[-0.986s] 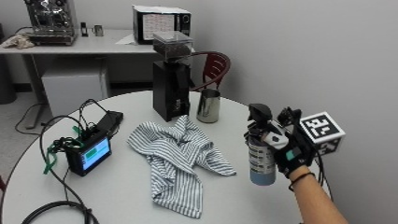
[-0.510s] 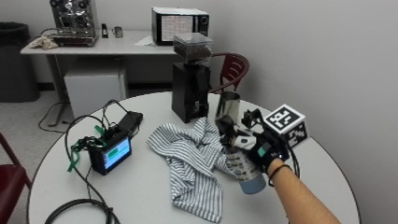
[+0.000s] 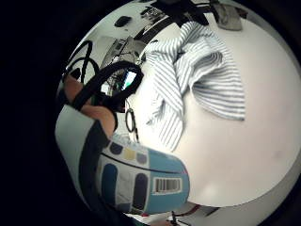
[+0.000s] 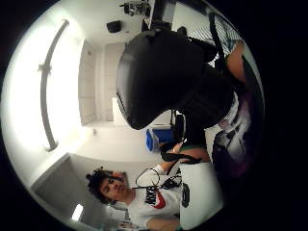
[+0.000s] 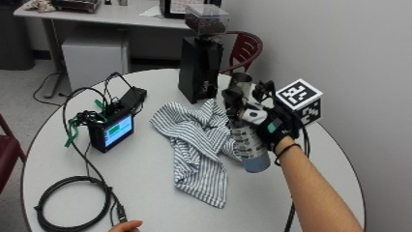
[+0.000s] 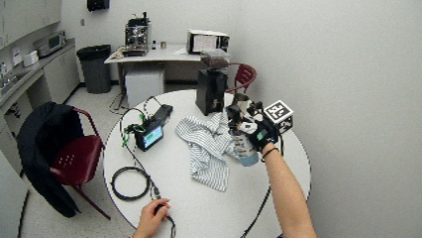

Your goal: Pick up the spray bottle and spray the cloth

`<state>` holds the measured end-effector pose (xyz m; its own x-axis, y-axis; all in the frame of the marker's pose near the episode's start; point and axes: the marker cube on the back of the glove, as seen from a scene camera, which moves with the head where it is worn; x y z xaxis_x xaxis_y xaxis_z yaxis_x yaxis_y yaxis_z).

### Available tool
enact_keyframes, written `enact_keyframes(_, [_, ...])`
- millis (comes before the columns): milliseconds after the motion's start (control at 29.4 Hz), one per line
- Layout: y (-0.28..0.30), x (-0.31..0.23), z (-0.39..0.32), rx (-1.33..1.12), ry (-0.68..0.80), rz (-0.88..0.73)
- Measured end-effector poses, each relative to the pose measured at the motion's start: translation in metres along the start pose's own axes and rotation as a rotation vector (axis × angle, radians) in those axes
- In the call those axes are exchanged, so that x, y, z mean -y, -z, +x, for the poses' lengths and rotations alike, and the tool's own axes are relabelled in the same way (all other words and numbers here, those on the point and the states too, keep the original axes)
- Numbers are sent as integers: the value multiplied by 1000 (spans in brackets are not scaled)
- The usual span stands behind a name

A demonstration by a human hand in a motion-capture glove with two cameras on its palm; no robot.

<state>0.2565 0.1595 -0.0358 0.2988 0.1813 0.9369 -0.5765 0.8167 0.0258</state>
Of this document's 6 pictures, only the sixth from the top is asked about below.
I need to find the black wristband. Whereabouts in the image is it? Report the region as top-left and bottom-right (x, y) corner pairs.
(260, 147), (282, 164)

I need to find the black jacket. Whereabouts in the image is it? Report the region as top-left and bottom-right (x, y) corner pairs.
(17, 101), (86, 218)

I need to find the striped white cloth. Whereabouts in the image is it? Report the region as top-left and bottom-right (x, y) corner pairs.
(175, 112), (242, 193)

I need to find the counter with cabinets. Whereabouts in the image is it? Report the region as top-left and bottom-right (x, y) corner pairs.
(0, 38), (82, 140)

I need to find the green cable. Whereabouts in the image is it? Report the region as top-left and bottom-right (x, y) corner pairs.
(120, 107), (148, 148)

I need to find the black coffee grinder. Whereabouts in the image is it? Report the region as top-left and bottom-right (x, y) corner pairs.
(195, 49), (232, 117)

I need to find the white rectangular side table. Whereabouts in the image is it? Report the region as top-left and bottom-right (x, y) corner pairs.
(103, 43), (212, 100)

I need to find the white box appliance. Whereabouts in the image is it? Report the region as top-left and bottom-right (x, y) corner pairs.
(187, 29), (231, 56)

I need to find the silver microwave oven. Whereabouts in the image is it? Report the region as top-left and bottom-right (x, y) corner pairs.
(34, 30), (70, 58)

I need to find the black trash bin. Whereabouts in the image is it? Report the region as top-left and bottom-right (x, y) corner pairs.
(75, 44), (114, 94)

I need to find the white marker cube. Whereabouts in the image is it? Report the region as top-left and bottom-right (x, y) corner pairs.
(263, 99), (296, 134)

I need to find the espresso machine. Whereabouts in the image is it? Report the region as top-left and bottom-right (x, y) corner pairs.
(122, 11), (152, 58)

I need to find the black box device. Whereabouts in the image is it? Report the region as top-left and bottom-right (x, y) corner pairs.
(151, 103), (175, 127)

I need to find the small screen device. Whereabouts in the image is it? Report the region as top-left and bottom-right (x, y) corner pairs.
(134, 119), (167, 153)

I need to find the black wall dispenser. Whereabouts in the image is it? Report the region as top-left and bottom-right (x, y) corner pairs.
(86, 0), (111, 13)

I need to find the red chair with jacket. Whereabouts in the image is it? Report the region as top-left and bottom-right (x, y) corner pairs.
(50, 107), (112, 221)

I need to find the white cabinet under table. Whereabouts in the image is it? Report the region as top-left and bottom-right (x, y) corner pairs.
(124, 68), (167, 108)

